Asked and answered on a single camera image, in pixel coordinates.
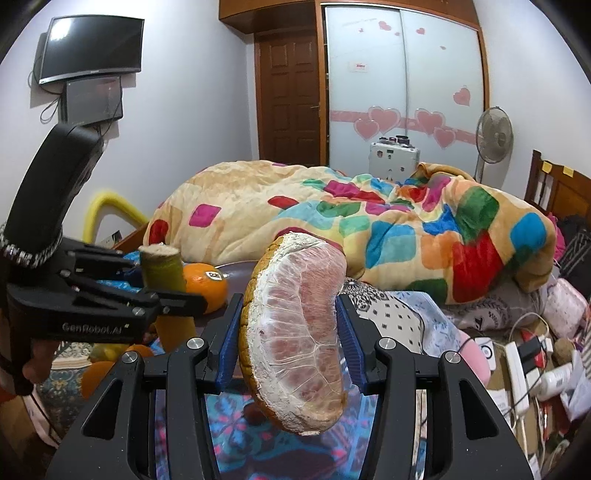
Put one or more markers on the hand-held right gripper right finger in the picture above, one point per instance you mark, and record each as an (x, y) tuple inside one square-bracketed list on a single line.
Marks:
[(352, 344)]

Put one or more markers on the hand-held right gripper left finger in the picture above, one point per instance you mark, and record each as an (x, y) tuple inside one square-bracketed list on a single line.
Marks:
[(229, 344)]

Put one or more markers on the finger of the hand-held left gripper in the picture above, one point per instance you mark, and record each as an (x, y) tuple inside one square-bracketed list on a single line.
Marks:
[(104, 258), (178, 304)]

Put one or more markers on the yellow-green sugarcane piece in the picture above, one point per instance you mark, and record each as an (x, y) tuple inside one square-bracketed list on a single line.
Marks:
[(161, 277)]

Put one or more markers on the peeled pomelo wedge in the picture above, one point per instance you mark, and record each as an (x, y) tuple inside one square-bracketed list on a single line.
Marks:
[(295, 332)]

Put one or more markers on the person's left hand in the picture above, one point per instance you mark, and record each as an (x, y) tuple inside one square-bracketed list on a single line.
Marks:
[(40, 364)]

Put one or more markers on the orange with sticker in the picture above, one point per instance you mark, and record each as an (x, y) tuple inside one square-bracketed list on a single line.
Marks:
[(208, 287)]

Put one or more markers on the white patterned cloth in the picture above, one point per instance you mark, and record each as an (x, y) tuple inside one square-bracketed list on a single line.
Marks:
[(397, 318)]

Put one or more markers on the yellow foam tube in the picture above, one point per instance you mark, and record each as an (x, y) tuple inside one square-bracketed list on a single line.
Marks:
[(108, 203)]

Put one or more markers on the green-yellow fruit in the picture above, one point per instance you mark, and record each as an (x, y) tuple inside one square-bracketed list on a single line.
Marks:
[(104, 353)]

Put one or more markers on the blue pink printed mat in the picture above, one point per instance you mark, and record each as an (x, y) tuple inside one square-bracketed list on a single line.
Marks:
[(240, 443)]

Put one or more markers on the small black monitor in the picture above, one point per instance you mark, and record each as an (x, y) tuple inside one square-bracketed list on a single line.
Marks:
[(93, 99)]

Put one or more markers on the colourful checked blanket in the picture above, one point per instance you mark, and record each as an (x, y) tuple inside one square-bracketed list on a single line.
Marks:
[(415, 221)]

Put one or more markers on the white power strip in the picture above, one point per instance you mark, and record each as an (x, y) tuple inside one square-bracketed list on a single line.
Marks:
[(516, 378)]

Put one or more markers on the white plastic case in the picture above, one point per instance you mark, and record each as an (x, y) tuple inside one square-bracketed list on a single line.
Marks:
[(393, 157)]

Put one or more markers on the white plastic bottle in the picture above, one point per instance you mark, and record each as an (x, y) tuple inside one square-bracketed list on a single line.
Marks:
[(556, 383)]

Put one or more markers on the pink pillow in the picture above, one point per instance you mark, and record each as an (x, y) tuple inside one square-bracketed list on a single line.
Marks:
[(565, 304)]

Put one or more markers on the brown wooden door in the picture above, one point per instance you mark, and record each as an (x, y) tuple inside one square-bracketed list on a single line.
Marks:
[(288, 101)]

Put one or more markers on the standing electric fan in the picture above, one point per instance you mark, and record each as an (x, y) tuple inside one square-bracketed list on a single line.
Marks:
[(495, 134)]

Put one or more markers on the wooden headboard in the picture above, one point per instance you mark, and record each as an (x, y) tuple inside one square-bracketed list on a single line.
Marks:
[(561, 189)]

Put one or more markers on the wardrobe with heart stickers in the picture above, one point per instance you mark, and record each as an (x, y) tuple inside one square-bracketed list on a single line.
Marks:
[(397, 78)]

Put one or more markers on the wooden overhead cabinet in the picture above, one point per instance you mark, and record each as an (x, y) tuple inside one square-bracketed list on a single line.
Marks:
[(268, 14)]

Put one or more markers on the wooden bed frame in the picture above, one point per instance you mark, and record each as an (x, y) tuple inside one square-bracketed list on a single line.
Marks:
[(131, 237)]

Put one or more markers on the wall-mounted black television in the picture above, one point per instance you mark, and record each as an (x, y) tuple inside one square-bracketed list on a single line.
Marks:
[(92, 48)]

